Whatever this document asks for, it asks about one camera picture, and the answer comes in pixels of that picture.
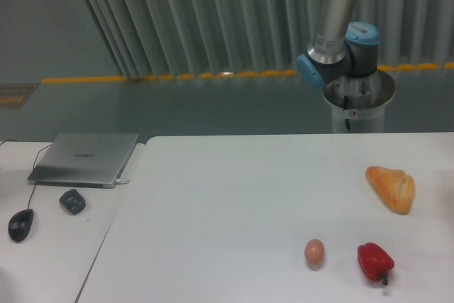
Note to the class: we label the black small case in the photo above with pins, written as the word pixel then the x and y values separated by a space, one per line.
pixel 73 201

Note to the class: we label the silver laptop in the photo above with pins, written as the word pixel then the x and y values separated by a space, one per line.
pixel 85 160

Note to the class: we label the black computer mouse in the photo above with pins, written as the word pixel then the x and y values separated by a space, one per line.
pixel 20 225

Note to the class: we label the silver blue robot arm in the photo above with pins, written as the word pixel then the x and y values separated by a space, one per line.
pixel 338 47

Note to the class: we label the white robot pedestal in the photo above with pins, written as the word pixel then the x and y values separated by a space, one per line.
pixel 358 104

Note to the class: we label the red bell pepper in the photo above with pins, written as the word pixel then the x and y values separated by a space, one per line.
pixel 375 262

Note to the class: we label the golden bread loaf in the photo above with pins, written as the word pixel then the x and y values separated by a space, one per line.
pixel 395 188

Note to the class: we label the brown egg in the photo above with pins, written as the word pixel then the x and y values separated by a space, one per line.
pixel 314 252

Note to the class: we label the white usb dongle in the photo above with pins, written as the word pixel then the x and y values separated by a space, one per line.
pixel 122 181

